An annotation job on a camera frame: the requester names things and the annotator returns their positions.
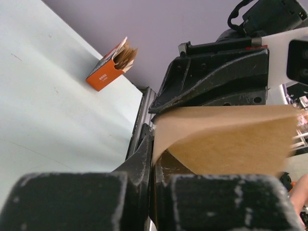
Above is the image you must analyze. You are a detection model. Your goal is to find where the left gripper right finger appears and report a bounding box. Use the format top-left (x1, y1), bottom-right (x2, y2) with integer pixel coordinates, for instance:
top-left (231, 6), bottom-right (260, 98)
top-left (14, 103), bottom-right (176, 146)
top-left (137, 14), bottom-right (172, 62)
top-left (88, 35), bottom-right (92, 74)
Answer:
top-left (154, 152), bottom-right (303, 231)

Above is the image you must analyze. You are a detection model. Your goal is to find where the orange coffee filter box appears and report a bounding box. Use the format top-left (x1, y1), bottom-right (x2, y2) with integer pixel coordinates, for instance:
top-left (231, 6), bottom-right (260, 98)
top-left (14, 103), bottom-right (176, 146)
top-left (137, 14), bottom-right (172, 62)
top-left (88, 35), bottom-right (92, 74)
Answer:
top-left (86, 38), bottom-right (138, 91)

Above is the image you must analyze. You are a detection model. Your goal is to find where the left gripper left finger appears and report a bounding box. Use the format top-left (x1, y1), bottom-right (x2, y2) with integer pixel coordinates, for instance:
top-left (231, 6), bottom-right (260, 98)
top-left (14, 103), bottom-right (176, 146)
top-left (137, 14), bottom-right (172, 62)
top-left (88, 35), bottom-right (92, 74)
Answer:
top-left (0, 136), bottom-right (153, 231)

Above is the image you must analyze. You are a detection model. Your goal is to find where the brown paper coffee filter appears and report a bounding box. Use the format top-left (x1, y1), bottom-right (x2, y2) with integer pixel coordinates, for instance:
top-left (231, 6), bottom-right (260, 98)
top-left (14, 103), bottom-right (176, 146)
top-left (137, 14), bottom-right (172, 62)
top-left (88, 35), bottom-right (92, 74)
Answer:
top-left (153, 105), bottom-right (298, 176)

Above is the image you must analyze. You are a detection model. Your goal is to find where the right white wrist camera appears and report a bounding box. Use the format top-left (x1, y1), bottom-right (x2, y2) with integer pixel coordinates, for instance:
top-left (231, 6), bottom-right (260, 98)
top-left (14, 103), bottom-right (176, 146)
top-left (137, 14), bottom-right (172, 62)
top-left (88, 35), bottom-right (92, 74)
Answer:
top-left (261, 27), bottom-right (308, 88)

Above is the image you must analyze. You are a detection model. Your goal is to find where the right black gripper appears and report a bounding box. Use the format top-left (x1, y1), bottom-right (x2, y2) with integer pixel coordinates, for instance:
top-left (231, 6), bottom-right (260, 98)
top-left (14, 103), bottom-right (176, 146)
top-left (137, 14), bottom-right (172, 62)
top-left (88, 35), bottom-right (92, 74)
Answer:
top-left (149, 41), bottom-right (269, 114)

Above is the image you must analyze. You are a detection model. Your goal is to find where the aluminium frame rail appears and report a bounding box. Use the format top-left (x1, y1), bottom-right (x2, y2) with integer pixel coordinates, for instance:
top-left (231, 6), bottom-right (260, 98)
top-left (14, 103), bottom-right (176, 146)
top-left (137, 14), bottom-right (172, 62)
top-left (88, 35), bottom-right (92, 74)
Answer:
top-left (125, 87), bottom-right (156, 160)

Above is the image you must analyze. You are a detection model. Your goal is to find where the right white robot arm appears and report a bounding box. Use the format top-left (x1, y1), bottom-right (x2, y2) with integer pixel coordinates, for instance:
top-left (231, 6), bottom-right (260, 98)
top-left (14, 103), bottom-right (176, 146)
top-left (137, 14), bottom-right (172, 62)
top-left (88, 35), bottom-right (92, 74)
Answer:
top-left (149, 0), bottom-right (308, 115)

